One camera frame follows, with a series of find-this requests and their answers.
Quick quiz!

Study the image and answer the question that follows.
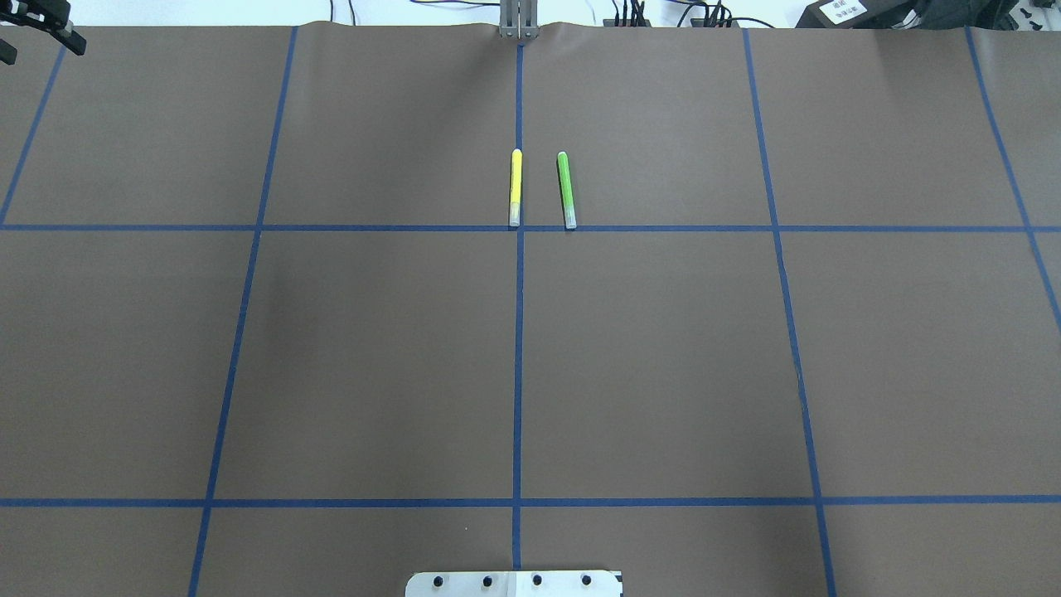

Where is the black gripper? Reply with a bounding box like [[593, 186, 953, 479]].
[[1, 1, 87, 56]]

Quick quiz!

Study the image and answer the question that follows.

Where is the yellow highlighter pen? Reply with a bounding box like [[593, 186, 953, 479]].
[[508, 148, 523, 228]]

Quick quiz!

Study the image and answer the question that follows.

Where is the green highlighter pen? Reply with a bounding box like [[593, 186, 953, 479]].
[[556, 151, 579, 230]]

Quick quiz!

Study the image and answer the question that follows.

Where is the black power adapter box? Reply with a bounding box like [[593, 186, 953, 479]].
[[795, 1, 918, 29]]

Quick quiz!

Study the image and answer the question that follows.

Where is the grey metal camera post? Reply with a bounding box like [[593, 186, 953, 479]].
[[499, 0, 540, 41]]

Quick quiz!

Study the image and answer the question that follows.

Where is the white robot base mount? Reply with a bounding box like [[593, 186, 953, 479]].
[[405, 570, 624, 596]]

